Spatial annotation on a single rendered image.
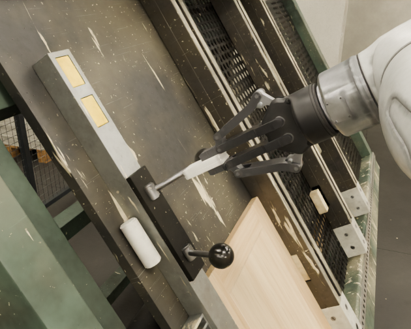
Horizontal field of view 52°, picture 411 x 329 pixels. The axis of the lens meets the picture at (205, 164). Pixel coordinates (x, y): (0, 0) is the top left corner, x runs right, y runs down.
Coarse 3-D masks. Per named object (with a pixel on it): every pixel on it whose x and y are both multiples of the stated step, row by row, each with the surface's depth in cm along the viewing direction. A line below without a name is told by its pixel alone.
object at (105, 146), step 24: (48, 72) 64; (72, 96) 64; (96, 96) 68; (72, 120) 66; (96, 144) 66; (120, 144) 69; (120, 168) 66; (120, 192) 68; (144, 216) 68; (168, 264) 70; (192, 288) 70; (192, 312) 72; (216, 312) 73
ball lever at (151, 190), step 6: (204, 150) 68; (198, 156) 67; (174, 174) 69; (180, 174) 68; (168, 180) 68; (174, 180) 68; (150, 186) 68; (156, 186) 68; (162, 186) 68; (150, 192) 68; (156, 192) 68; (150, 198) 68
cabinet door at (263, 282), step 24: (264, 216) 107; (240, 240) 92; (264, 240) 102; (240, 264) 89; (264, 264) 98; (288, 264) 107; (216, 288) 79; (240, 288) 86; (264, 288) 94; (288, 288) 103; (240, 312) 82; (264, 312) 90; (288, 312) 99; (312, 312) 108
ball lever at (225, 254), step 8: (184, 248) 70; (192, 248) 71; (216, 248) 61; (224, 248) 61; (192, 256) 70; (200, 256) 66; (208, 256) 62; (216, 256) 60; (224, 256) 60; (232, 256) 61; (216, 264) 60; (224, 264) 60
